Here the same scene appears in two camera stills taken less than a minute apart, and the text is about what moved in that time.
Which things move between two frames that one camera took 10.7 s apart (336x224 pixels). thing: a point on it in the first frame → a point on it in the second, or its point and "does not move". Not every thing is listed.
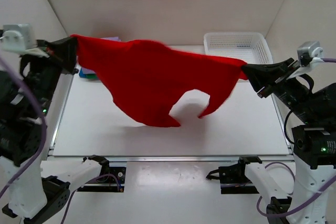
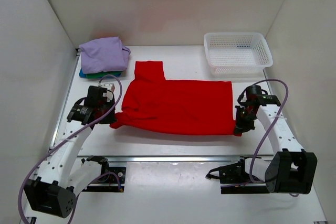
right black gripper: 261,75 → 240,127
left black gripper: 69,45 → 111,117
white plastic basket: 253,48 does not move
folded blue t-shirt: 81,74 does not move
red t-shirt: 148,76 → 151,104
